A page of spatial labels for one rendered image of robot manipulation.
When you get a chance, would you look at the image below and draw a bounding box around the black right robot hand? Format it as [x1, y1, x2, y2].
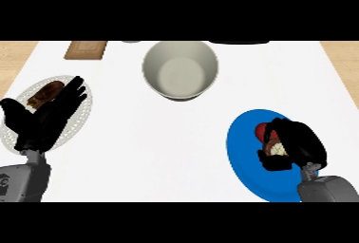
[256, 117, 330, 172]

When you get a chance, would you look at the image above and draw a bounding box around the red-topped cupcake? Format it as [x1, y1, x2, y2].
[254, 121, 290, 158]

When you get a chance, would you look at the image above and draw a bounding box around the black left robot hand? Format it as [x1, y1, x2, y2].
[0, 75, 90, 154]

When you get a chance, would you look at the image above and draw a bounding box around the brown pastry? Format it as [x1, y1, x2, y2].
[25, 80, 67, 110]

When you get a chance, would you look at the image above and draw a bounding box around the blue plate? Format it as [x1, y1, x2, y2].
[226, 108, 310, 203]

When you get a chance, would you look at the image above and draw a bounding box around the black object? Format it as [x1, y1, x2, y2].
[207, 40, 271, 46]

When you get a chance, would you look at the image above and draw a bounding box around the grey oval bowl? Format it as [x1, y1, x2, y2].
[141, 41, 220, 103]

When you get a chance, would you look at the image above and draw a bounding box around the brown wooden board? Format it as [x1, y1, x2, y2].
[64, 41, 110, 61]

